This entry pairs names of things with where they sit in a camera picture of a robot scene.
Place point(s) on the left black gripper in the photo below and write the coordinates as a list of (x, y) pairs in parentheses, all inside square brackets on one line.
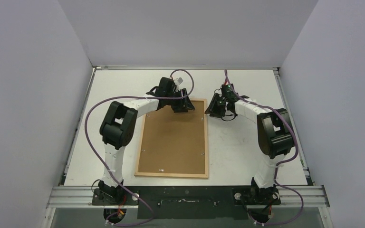
[(183, 105)]

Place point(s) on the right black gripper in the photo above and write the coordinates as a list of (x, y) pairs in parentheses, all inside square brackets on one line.
[(218, 102)]

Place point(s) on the brown cardboard backing board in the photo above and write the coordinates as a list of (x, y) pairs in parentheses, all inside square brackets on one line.
[(173, 141)]

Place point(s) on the wooden picture frame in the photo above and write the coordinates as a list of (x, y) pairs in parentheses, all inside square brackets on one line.
[(206, 141)]

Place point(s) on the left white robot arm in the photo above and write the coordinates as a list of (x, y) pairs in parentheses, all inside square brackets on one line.
[(118, 125)]

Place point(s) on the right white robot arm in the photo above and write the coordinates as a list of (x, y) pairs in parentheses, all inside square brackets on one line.
[(274, 139)]

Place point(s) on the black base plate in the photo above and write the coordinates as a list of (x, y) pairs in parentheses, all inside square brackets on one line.
[(185, 210)]

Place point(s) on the aluminium rail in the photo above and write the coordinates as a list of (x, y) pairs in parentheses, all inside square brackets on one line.
[(87, 197)]

